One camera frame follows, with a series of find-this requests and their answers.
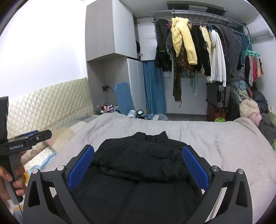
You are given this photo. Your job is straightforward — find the person's left hand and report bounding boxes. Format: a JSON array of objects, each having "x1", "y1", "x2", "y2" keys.
[{"x1": 0, "y1": 165, "x2": 27, "y2": 201}]

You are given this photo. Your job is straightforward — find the blue curtain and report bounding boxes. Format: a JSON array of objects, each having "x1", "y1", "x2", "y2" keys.
[{"x1": 142, "y1": 60, "x2": 167, "y2": 115}]

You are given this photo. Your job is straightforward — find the blue clothes heap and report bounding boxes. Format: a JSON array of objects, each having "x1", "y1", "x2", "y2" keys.
[{"x1": 127, "y1": 110, "x2": 169, "y2": 121}]

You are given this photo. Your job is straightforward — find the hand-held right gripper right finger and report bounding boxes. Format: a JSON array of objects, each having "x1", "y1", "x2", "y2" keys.
[{"x1": 182, "y1": 145, "x2": 253, "y2": 224}]

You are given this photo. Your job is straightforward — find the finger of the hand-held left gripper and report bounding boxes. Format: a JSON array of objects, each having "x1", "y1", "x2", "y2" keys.
[
  {"x1": 13, "y1": 130, "x2": 41, "y2": 138},
  {"x1": 27, "y1": 129, "x2": 53, "y2": 144}
]

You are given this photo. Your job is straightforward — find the pastel checked pillow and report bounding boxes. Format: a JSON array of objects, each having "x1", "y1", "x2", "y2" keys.
[{"x1": 51, "y1": 115, "x2": 102, "y2": 149}]

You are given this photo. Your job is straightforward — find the bed with grey blanket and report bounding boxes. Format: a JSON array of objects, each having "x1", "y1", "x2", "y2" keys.
[{"x1": 9, "y1": 112, "x2": 276, "y2": 224}]

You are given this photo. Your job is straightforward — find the row of cosmetic bottles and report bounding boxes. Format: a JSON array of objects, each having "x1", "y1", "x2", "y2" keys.
[{"x1": 95, "y1": 102, "x2": 120, "y2": 114}]

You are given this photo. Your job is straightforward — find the light blue cloth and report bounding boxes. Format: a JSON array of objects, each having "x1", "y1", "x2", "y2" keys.
[{"x1": 28, "y1": 152, "x2": 57, "y2": 173}]

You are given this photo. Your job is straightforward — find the metal clothes rack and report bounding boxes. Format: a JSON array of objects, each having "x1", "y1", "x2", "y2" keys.
[{"x1": 150, "y1": 0, "x2": 252, "y2": 41}]

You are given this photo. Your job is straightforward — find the cream quilted bed sheet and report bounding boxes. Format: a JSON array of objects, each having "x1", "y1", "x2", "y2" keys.
[{"x1": 22, "y1": 140, "x2": 56, "y2": 170}]

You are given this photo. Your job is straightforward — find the yellow fleece jacket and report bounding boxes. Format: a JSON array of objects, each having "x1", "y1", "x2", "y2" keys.
[{"x1": 171, "y1": 17, "x2": 198, "y2": 65}]

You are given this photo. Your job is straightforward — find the black puffer jacket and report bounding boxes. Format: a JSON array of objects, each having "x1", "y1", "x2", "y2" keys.
[{"x1": 71, "y1": 131, "x2": 205, "y2": 224}]

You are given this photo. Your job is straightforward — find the cream fleece garment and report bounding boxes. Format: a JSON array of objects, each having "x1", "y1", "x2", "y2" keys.
[{"x1": 239, "y1": 99, "x2": 260, "y2": 118}]

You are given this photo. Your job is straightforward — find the pile of clothes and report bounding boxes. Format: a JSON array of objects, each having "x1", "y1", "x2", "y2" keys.
[{"x1": 229, "y1": 73, "x2": 276, "y2": 145}]

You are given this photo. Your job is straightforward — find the black hanging jacket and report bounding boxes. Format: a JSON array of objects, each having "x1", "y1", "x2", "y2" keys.
[{"x1": 191, "y1": 25, "x2": 212, "y2": 77}]

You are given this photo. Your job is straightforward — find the black hanging coat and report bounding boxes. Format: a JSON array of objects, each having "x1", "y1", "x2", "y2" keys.
[{"x1": 154, "y1": 19, "x2": 173, "y2": 71}]

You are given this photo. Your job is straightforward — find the dark patterned scarf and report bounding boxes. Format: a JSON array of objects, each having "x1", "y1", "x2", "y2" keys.
[{"x1": 172, "y1": 46, "x2": 195, "y2": 103}]

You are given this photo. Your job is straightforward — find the hanging socks bunch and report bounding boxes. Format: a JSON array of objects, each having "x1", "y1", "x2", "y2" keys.
[{"x1": 244, "y1": 55, "x2": 264, "y2": 86}]

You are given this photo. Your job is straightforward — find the grey wardrobe cabinet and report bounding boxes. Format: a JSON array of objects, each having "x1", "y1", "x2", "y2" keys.
[{"x1": 85, "y1": 0, "x2": 158, "y2": 114}]

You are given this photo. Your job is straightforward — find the teal clip hanger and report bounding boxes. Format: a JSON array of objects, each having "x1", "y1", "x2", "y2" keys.
[{"x1": 244, "y1": 35, "x2": 260, "y2": 58}]

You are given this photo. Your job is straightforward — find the blue chair back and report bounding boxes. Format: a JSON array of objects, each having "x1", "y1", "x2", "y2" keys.
[{"x1": 114, "y1": 82, "x2": 136, "y2": 114}]

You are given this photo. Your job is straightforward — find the dark storage cabinet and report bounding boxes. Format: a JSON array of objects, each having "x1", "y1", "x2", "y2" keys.
[{"x1": 206, "y1": 83, "x2": 230, "y2": 122}]

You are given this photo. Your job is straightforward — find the white air conditioner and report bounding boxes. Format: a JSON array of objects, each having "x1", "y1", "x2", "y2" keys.
[{"x1": 251, "y1": 30, "x2": 276, "y2": 43}]

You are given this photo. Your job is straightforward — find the teal hanging garment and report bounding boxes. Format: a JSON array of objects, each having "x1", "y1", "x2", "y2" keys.
[{"x1": 181, "y1": 71, "x2": 199, "y2": 95}]

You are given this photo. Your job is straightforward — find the cream quilted headboard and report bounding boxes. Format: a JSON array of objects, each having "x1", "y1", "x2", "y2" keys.
[{"x1": 6, "y1": 78, "x2": 94, "y2": 138}]

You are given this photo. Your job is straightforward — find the dark grey hanging coat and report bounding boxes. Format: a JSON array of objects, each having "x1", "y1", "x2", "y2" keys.
[{"x1": 218, "y1": 25, "x2": 243, "y2": 77}]

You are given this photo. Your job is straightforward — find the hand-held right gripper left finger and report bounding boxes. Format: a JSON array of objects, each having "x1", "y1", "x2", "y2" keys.
[{"x1": 23, "y1": 144, "x2": 95, "y2": 224}]

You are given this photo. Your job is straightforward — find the white hoodie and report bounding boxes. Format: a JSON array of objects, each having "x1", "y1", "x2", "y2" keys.
[{"x1": 207, "y1": 30, "x2": 227, "y2": 87}]

